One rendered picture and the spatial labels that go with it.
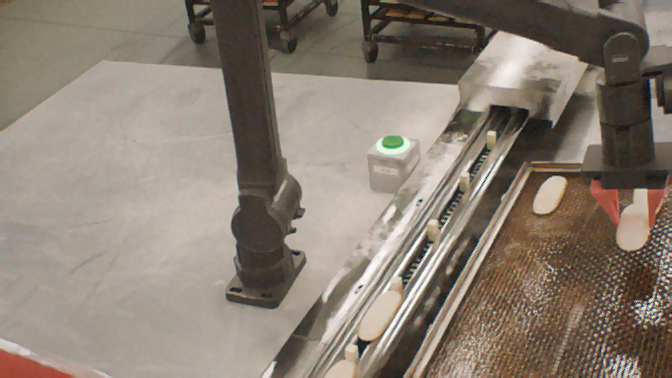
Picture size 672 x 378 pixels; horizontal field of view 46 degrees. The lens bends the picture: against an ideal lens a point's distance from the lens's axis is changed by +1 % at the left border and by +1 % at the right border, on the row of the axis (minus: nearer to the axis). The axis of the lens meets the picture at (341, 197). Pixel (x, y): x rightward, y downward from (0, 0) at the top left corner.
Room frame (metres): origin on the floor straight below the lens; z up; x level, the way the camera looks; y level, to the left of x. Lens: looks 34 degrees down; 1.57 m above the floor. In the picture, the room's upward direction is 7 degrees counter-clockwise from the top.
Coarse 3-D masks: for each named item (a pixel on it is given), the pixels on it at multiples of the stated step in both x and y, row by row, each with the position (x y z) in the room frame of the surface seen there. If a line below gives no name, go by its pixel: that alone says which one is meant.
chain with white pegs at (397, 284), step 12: (516, 108) 1.30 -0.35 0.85; (504, 120) 1.27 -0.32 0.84; (492, 132) 1.19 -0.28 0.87; (492, 144) 1.18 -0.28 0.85; (468, 180) 1.06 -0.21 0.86; (456, 204) 1.03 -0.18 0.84; (444, 216) 1.00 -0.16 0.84; (432, 228) 0.94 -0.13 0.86; (432, 240) 0.94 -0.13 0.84; (420, 252) 0.91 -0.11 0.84; (408, 276) 0.86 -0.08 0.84; (396, 288) 0.82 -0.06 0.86; (348, 348) 0.70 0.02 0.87; (360, 348) 0.73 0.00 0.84
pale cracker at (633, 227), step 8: (632, 208) 0.80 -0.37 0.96; (640, 208) 0.79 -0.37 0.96; (624, 216) 0.78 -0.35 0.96; (632, 216) 0.78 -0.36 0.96; (640, 216) 0.77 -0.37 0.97; (624, 224) 0.77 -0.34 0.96; (632, 224) 0.76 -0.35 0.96; (640, 224) 0.76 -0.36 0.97; (648, 224) 0.76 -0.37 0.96; (616, 232) 0.76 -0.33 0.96; (624, 232) 0.75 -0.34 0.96; (632, 232) 0.74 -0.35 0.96; (640, 232) 0.74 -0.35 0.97; (648, 232) 0.74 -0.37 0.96; (624, 240) 0.74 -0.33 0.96; (632, 240) 0.73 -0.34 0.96; (640, 240) 0.73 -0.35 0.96; (624, 248) 0.73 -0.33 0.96; (632, 248) 0.72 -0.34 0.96
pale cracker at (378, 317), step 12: (384, 300) 0.80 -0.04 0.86; (396, 300) 0.79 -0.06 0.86; (372, 312) 0.77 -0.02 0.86; (384, 312) 0.77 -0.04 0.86; (396, 312) 0.78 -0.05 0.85; (360, 324) 0.76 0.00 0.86; (372, 324) 0.75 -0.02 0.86; (384, 324) 0.75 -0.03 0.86; (360, 336) 0.74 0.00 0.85; (372, 336) 0.74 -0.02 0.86
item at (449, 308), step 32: (512, 192) 0.97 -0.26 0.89; (576, 192) 0.93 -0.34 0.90; (512, 224) 0.89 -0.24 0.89; (544, 224) 0.87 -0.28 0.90; (480, 256) 0.82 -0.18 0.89; (512, 256) 0.81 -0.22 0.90; (544, 256) 0.79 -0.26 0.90; (576, 256) 0.78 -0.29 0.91; (608, 256) 0.76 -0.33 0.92; (480, 288) 0.76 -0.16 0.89; (512, 288) 0.74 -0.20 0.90; (544, 288) 0.73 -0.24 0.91; (576, 288) 0.72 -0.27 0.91; (448, 320) 0.71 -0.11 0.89; (480, 320) 0.70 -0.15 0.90; (512, 320) 0.69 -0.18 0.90; (608, 320) 0.65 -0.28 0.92; (480, 352) 0.64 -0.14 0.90; (640, 352) 0.59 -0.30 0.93
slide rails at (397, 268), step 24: (480, 144) 1.18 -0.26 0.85; (504, 144) 1.17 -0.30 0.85; (456, 168) 1.12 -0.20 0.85; (480, 168) 1.11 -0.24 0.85; (432, 216) 0.99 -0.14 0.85; (456, 216) 0.98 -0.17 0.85; (408, 240) 0.93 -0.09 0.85; (384, 288) 0.83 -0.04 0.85; (408, 288) 0.83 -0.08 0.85; (360, 312) 0.79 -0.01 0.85; (384, 336) 0.74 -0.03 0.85; (336, 360) 0.71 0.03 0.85; (360, 360) 0.70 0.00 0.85
